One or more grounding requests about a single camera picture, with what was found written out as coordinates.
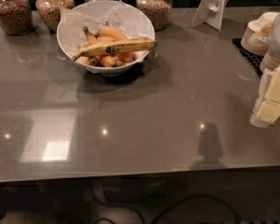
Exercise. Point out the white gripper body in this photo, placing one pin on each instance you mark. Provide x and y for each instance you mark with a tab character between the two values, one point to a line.
254	119

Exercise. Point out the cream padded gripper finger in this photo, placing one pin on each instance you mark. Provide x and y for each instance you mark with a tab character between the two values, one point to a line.
265	114
278	86

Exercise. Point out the large yellow spotted banana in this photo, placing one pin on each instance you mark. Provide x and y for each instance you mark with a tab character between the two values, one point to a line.
113	47

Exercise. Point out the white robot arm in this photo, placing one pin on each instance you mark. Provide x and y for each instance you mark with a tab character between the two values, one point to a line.
271	59

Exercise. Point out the white ceramic bowl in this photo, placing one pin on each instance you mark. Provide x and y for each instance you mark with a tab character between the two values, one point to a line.
68	31

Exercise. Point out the white paper bowl liner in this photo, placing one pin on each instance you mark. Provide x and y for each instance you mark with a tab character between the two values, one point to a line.
127	17

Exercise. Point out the black rubber mat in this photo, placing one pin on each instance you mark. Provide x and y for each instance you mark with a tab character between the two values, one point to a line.
253	59

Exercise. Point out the white folded paper stand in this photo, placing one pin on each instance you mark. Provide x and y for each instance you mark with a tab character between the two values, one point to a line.
210	12

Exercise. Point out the leftmost glass grain jar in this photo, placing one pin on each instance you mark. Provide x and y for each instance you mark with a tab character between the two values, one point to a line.
15	17

